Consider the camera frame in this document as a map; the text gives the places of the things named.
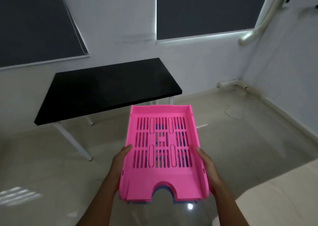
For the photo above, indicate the person's right hand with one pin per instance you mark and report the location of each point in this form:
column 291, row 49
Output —
column 210, row 168

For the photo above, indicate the person's left hand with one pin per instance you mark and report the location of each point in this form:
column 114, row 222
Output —
column 118, row 164

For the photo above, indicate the person's left thumb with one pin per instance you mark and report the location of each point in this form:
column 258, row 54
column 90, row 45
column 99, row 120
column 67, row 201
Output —
column 125, row 150

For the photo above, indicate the person's right thumb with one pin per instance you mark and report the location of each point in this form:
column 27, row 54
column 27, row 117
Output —
column 201, row 154

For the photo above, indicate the pink plastic paper tray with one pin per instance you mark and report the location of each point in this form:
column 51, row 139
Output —
column 162, row 151

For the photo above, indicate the blue plastic paper tray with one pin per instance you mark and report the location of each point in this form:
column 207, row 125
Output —
column 159, row 196

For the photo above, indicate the person's left forearm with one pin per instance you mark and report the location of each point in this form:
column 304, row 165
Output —
column 99, row 203

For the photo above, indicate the person's right forearm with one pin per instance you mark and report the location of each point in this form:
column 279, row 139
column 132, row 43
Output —
column 227, row 206

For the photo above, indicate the black table with white legs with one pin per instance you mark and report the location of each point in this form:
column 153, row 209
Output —
column 104, row 86

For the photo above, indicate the dark grey roller blind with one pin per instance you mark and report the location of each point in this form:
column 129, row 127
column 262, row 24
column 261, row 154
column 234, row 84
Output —
column 208, row 10
column 37, row 22

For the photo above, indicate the white insulated pipe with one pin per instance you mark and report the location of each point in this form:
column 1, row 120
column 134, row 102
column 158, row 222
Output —
column 265, row 17

